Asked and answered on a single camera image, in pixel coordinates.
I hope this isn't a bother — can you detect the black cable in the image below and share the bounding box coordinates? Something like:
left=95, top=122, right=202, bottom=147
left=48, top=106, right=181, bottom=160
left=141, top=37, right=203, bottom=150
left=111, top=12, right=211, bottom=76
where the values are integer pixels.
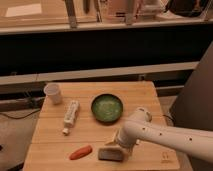
left=0, top=96, right=44, bottom=120

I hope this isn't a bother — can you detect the grey chair back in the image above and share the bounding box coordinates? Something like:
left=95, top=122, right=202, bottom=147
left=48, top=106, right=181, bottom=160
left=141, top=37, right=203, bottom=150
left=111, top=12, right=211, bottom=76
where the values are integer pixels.
left=170, top=41, right=213, bottom=171

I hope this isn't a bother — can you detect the white tube bottle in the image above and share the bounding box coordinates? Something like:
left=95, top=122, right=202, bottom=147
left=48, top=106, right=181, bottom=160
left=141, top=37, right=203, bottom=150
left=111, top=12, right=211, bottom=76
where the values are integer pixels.
left=62, top=100, right=80, bottom=136

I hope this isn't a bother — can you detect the green bowl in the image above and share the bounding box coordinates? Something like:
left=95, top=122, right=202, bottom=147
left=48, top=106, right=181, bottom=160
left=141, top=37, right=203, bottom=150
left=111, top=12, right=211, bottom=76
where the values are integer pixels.
left=91, top=94, right=123, bottom=123

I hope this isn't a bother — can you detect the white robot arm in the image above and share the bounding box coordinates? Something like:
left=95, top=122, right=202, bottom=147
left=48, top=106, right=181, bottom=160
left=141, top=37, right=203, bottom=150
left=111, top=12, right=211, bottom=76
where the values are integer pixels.
left=107, top=107, right=213, bottom=163

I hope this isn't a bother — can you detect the white paper cup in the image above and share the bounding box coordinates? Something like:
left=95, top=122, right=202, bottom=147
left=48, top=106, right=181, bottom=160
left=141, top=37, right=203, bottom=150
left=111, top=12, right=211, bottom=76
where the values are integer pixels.
left=44, top=83, right=62, bottom=105

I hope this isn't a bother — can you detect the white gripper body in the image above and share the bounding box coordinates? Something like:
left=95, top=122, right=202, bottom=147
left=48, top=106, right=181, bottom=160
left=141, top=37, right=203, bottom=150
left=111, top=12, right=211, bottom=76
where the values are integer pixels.
left=114, top=130, right=137, bottom=155

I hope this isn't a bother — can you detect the grey eraser block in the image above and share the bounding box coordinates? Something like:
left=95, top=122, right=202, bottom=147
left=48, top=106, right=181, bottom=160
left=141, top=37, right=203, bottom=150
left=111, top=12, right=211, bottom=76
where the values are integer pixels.
left=98, top=148, right=121, bottom=162

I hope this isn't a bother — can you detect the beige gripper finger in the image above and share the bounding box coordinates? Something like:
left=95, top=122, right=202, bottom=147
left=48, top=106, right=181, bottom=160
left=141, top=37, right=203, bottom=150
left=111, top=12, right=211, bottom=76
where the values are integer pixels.
left=118, top=151, right=130, bottom=162
left=105, top=135, right=118, bottom=146

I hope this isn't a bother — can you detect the orange carrot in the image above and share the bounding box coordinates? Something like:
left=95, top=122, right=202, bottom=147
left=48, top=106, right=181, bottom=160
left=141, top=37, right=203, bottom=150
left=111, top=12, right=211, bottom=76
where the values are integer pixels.
left=69, top=145, right=93, bottom=160

